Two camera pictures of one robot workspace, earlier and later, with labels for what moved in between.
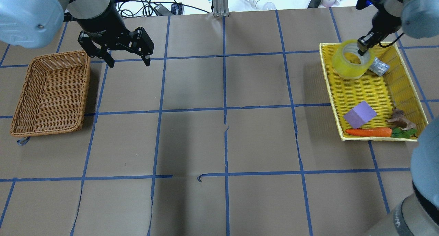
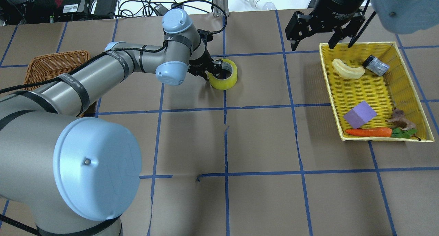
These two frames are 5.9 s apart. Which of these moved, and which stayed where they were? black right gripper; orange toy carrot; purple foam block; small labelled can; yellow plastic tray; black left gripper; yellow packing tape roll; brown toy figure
Moved: yellow packing tape roll; black right gripper; black left gripper
Stayed: small labelled can; purple foam block; brown toy figure; orange toy carrot; yellow plastic tray
